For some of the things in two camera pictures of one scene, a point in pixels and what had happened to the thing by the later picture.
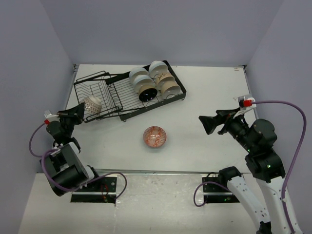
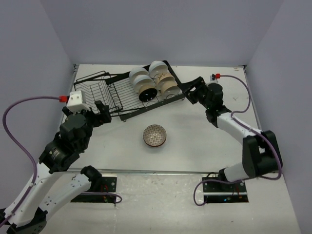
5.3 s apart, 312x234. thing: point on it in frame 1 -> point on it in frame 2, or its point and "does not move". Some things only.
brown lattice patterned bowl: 92,104 -> 154,135
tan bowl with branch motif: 163,78 does not move
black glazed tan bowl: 146,92 does not move
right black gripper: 210,123 -> 200,84
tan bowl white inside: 169,89 does not move
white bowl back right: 157,67 does not move
